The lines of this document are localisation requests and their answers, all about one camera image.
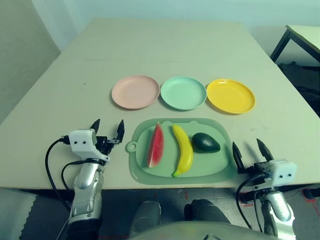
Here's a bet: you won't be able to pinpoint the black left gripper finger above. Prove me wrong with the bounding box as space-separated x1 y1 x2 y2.
111 119 125 146
89 118 101 137

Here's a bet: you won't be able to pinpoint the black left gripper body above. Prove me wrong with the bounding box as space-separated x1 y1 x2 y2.
96 135 119 157

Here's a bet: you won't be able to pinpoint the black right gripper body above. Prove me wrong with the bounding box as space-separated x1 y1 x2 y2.
237 161 272 181

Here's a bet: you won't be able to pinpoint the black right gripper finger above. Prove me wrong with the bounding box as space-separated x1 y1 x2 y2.
256 138 275 163
232 141 247 175

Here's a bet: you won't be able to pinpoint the dark green avocado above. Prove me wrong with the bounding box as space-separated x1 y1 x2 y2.
191 132 222 154

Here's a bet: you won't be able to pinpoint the red watermelon slice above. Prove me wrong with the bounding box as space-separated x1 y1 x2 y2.
146 121 166 168

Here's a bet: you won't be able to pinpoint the yellow banana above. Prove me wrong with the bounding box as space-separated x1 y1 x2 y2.
171 124 195 178

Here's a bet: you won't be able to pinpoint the green silicone tray mat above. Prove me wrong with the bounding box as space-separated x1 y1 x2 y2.
125 117 237 186

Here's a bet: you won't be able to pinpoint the pink round plate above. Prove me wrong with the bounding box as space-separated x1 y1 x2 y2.
111 75 161 110

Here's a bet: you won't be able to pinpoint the yellow round plate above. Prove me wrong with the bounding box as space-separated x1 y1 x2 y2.
206 78 256 115

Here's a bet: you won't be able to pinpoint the grey right robot foot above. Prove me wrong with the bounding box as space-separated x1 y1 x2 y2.
184 198 231 226

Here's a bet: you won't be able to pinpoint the grey robot foot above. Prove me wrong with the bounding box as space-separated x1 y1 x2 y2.
184 198 231 226
129 199 162 233

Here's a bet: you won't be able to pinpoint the mint green round plate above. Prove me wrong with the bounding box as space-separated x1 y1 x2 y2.
160 76 208 111

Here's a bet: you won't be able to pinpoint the grey left robot foot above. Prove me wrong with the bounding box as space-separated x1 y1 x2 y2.
129 199 162 233

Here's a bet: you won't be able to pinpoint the grey robot torso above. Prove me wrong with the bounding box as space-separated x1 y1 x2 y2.
124 221 276 240

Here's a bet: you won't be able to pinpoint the white plastic sheet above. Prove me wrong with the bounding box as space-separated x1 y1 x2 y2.
0 188 37 240

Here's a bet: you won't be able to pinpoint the beige side table black legs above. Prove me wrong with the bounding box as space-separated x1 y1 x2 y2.
269 24 320 66

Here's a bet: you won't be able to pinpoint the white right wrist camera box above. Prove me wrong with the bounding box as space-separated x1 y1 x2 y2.
268 158 298 187

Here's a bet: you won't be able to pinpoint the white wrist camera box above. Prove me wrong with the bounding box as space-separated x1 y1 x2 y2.
67 129 111 163
268 158 298 187

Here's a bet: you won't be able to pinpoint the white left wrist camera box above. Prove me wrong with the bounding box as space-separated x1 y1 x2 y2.
67 129 111 163

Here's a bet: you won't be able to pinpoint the short black left arm cable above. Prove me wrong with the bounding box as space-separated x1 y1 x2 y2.
61 159 101 192

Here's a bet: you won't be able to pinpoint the long black left arm cable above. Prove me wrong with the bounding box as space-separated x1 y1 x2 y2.
44 136 73 213

